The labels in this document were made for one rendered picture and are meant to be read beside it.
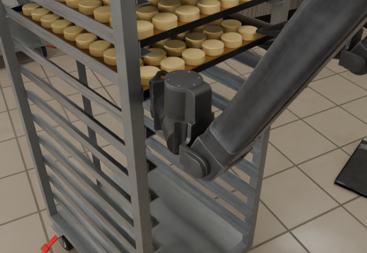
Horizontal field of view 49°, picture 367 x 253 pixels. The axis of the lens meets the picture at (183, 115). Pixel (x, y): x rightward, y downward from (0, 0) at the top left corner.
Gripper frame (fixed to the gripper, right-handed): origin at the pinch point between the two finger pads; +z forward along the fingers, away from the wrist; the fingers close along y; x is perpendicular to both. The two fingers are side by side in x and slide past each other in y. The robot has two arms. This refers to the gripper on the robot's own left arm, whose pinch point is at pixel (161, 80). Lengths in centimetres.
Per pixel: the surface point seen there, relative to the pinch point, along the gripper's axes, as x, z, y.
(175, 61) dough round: -3.8, 5.4, 1.0
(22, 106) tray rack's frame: 37, 47, -31
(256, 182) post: -32, 17, -50
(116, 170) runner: 10.6, 6.5, -27.0
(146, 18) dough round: 1.2, 10.0, 8.9
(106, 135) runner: 12.0, 8.8, -17.9
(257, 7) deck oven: -121, 233, -75
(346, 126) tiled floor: -121, 92, -96
